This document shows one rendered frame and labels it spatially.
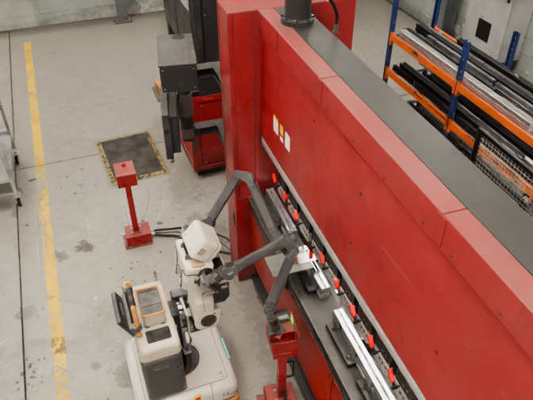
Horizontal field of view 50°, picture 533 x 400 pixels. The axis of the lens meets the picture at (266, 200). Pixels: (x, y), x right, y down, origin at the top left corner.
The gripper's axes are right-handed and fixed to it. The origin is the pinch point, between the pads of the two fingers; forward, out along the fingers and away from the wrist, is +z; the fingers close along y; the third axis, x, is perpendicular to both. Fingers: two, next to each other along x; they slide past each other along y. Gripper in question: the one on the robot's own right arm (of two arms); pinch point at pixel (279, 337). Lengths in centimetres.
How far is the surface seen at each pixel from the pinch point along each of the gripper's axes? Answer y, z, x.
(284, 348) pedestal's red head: 0.6, 5.3, -4.7
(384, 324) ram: 52, -53, -52
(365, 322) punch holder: 46, -37, -37
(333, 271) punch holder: 41, -39, 2
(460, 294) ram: 73, -111, -91
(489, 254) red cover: 81, -133, -96
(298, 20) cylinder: 68, -142, 94
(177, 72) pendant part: -10, -117, 135
